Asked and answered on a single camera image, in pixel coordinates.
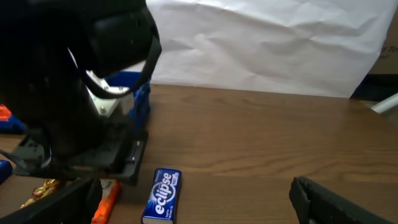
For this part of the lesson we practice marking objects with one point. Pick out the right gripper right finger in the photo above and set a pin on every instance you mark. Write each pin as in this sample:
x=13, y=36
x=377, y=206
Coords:
x=326, y=208

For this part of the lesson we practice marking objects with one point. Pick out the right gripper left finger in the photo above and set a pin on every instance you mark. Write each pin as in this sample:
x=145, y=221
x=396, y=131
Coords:
x=62, y=207

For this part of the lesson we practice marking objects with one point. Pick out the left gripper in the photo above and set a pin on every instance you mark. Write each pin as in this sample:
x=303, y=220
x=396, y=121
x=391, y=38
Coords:
x=102, y=155

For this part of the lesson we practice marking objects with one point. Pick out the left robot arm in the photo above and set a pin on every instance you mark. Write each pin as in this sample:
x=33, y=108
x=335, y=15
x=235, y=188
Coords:
x=46, y=62

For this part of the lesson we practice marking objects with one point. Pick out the blue tray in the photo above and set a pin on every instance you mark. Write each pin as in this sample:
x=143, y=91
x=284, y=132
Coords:
x=141, y=102

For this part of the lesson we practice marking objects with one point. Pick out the brown cardboard box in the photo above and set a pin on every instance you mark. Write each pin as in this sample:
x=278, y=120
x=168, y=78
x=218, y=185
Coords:
x=387, y=43

